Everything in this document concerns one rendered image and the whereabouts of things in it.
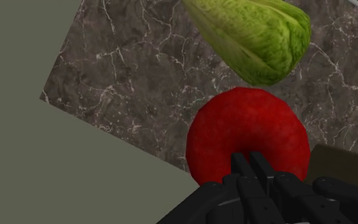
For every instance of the red round fruit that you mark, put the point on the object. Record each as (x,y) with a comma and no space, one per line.
(247,124)

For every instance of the dark olive block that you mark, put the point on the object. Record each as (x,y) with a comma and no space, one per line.
(343,164)

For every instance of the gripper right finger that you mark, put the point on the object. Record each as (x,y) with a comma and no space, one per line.
(305,201)

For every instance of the green lettuce head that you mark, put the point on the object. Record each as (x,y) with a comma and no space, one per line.
(253,37)

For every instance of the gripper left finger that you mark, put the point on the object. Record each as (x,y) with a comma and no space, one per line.
(247,198)

